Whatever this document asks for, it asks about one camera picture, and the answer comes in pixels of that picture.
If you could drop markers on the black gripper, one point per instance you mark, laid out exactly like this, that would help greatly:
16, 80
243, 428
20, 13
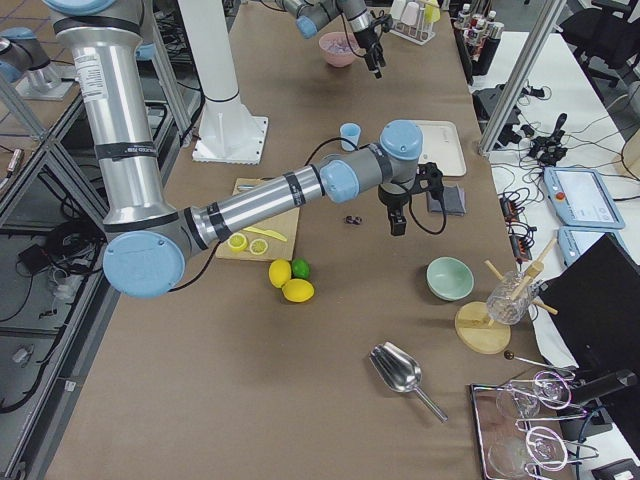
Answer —
393, 197
366, 39

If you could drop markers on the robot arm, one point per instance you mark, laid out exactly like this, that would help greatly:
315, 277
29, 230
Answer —
285, 78
312, 16

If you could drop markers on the pile of ice cubes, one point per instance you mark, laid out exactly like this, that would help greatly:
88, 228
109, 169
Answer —
337, 43

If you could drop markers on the pink cup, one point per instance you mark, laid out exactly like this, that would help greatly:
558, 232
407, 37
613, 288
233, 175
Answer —
411, 13

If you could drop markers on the white cup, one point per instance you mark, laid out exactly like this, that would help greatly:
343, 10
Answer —
397, 9

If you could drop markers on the yellow cup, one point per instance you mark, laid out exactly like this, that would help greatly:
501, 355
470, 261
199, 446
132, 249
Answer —
432, 12

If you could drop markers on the light blue plastic cup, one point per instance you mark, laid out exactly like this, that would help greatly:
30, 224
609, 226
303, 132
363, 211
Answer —
350, 136

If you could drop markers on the wooden cup tree stand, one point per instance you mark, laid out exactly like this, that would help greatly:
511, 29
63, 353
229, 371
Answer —
485, 327

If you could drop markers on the silver metal ice scoop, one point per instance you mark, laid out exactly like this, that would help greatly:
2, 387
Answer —
402, 374

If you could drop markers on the pink bowl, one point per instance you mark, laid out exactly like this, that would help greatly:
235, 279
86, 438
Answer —
340, 61

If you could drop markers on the folded grey cloth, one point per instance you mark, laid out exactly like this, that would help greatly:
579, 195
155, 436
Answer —
454, 198

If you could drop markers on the mint green bowl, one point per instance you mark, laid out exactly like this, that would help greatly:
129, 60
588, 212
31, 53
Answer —
449, 279

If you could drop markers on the cream rabbit tray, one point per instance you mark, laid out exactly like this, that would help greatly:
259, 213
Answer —
441, 145

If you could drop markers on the green lime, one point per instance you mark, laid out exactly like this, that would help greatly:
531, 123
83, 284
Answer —
300, 268

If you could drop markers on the yellow lemon near lime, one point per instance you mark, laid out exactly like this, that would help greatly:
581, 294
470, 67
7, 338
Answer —
298, 290

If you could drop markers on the wooden cutting board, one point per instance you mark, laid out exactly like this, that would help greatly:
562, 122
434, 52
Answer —
285, 223

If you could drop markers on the yellow plastic knife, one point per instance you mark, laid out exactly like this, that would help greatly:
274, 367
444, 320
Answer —
267, 233

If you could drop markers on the clear glass on stand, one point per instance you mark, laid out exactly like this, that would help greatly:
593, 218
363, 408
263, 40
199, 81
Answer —
506, 310

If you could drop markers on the lemon half slice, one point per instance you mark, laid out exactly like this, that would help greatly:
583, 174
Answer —
237, 242
258, 246

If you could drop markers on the blue teach pendant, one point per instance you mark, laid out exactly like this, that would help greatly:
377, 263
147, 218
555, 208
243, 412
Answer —
574, 241
580, 198

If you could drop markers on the black monitor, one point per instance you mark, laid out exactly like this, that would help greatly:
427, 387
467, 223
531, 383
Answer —
597, 303

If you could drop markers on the black metal glass tray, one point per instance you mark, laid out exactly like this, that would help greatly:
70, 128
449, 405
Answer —
517, 428

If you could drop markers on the white wire cup rack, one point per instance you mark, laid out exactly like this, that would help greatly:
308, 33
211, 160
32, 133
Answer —
420, 33

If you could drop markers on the aluminium frame post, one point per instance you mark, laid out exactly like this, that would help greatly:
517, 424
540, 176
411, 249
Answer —
526, 60

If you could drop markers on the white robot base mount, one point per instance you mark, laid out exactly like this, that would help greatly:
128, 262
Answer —
228, 132

